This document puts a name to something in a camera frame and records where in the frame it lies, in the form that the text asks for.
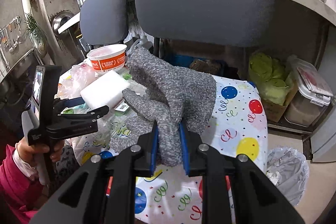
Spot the clear yellow-label plastic wrapper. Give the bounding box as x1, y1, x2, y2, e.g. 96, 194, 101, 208
56, 63, 131, 140

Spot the grey knitted glove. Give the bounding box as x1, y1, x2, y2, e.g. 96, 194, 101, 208
110, 47, 217, 166

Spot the red sleeved forearm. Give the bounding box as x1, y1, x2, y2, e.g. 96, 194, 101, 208
1, 145, 43, 223

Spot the trash bin with clear bag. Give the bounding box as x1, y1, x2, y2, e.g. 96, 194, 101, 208
266, 147, 309, 206

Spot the person's left hand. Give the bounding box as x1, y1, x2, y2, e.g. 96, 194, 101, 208
15, 138, 64, 166

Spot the white foam block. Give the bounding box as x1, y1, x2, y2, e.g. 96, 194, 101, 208
80, 71, 130, 110

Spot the orange white paper bowl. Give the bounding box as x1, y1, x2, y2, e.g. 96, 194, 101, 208
87, 44, 127, 73

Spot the potted green plant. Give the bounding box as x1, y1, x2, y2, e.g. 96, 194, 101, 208
25, 13, 47, 58

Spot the balloon print tablecloth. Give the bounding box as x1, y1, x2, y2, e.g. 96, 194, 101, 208
66, 77, 268, 223

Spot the grey chair back cushion left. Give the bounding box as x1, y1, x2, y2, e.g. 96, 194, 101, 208
80, 0, 128, 46

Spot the green cabbage in box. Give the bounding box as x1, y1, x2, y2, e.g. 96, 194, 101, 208
248, 52, 298, 122

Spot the clear plastic storage container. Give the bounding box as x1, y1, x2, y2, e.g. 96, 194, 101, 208
285, 55, 334, 127

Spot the steel bowl on wall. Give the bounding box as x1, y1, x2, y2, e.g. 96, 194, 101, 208
51, 10, 74, 36

